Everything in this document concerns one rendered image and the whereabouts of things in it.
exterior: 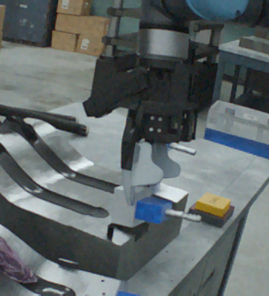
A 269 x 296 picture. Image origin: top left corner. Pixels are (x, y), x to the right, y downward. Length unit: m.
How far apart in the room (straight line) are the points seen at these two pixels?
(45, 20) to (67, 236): 6.95
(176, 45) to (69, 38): 6.87
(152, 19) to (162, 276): 0.41
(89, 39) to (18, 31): 1.15
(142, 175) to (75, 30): 6.85
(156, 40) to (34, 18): 7.05
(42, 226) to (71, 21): 6.86
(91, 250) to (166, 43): 0.32
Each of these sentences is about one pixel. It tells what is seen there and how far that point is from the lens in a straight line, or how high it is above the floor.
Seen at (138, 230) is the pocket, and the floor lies 0.87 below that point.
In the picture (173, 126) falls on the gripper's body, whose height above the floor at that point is 1.05.
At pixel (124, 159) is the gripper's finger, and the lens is 0.76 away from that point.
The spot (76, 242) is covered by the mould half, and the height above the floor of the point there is 0.86.
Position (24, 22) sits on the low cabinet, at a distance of 7.87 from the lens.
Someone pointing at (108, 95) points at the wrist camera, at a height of 1.07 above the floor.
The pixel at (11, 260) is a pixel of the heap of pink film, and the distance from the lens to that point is 0.69.
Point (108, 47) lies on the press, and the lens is 4.96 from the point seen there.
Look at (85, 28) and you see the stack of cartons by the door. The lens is 7.51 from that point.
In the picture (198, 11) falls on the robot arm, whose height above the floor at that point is 1.23.
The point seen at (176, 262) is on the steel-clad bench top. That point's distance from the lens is 0.93.
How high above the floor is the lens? 1.26
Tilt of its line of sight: 19 degrees down
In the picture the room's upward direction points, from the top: 9 degrees clockwise
